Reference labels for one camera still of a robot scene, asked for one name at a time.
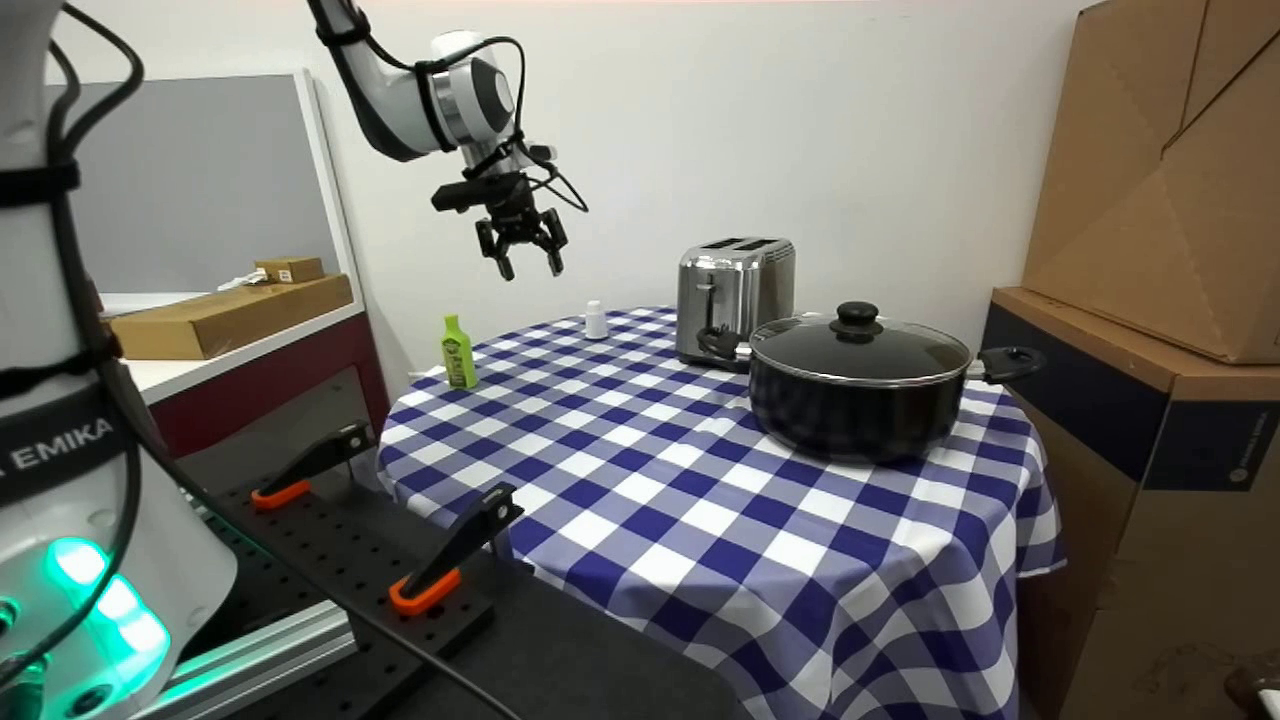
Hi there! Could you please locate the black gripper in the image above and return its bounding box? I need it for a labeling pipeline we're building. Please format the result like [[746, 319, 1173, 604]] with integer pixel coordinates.
[[467, 168, 572, 286]]

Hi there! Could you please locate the yellow-green plastic bottle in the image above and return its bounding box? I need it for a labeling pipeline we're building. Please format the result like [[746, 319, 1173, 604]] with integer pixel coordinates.
[[437, 311, 484, 398]]

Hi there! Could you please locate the silver metal toaster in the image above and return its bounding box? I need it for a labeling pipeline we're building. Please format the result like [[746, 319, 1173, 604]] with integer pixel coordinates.
[[673, 234, 800, 371]]

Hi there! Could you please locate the small cardboard box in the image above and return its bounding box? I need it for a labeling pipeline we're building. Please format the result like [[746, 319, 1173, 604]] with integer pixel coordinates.
[[248, 253, 330, 287]]

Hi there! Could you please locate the white top red cabinet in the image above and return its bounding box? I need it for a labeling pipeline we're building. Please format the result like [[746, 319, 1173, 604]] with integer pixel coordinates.
[[98, 295, 397, 466]]

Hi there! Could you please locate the black orange spring clamp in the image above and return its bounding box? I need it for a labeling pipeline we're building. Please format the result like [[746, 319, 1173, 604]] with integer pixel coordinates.
[[245, 420, 379, 522], [384, 481, 528, 625]]

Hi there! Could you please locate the flat cardboard box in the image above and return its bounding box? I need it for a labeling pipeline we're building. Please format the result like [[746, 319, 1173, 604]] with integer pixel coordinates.
[[103, 269, 362, 365]]

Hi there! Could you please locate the gray partition panel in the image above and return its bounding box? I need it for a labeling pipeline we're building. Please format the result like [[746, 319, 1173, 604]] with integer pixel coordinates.
[[50, 68, 365, 308]]

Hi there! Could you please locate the blue white checkered tablecloth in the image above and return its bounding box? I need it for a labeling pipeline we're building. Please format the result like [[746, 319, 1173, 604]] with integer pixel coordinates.
[[374, 306, 1071, 720]]

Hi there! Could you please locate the pot lid with knob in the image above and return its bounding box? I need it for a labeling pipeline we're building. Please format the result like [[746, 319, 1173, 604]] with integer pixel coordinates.
[[749, 295, 976, 393]]

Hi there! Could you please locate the black cooking pot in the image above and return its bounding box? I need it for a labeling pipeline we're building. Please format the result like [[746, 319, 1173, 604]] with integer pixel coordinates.
[[734, 335, 1047, 470]]

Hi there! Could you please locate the black perforated mounting board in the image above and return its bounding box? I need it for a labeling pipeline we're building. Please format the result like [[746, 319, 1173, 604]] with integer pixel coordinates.
[[196, 452, 539, 720]]

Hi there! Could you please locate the dark gray base platform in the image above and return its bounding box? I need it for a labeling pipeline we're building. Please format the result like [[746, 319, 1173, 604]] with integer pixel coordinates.
[[156, 371, 752, 720]]

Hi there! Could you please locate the large cardboard box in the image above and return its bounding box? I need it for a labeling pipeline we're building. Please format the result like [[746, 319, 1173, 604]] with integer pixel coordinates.
[[1022, 0, 1280, 371]]

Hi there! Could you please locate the cardboard box with blue band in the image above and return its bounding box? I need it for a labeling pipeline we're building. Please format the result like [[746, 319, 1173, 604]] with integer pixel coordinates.
[[976, 286, 1280, 720]]

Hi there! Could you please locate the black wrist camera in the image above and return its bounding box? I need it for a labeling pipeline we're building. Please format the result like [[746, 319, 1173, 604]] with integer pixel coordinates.
[[428, 177, 495, 221]]

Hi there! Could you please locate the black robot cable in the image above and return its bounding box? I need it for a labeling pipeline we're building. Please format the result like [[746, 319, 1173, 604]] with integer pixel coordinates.
[[0, 0, 151, 695]]

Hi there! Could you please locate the aluminium frame rail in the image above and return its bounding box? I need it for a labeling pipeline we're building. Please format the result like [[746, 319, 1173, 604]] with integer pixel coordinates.
[[127, 597, 365, 720]]

